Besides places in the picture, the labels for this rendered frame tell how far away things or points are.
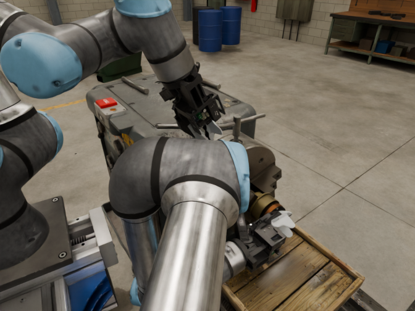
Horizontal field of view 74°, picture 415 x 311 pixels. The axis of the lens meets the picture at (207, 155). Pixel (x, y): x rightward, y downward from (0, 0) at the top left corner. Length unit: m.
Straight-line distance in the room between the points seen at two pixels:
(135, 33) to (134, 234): 0.35
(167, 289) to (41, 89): 0.27
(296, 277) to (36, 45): 0.86
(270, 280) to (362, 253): 1.47
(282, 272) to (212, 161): 0.61
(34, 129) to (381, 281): 2.08
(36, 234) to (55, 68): 0.43
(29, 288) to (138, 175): 0.44
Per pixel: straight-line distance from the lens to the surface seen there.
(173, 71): 0.49
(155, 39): 0.47
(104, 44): 0.47
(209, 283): 0.32
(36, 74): 0.39
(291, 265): 0.97
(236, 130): 0.78
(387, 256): 2.40
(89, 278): 0.80
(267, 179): 0.88
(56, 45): 0.39
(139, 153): 0.44
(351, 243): 2.36
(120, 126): 0.90
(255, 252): 0.70
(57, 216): 0.77
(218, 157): 0.41
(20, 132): 0.69
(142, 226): 0.54
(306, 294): 0.93
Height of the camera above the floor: 1.66
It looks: 34 degrees down
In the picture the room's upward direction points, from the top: straight up
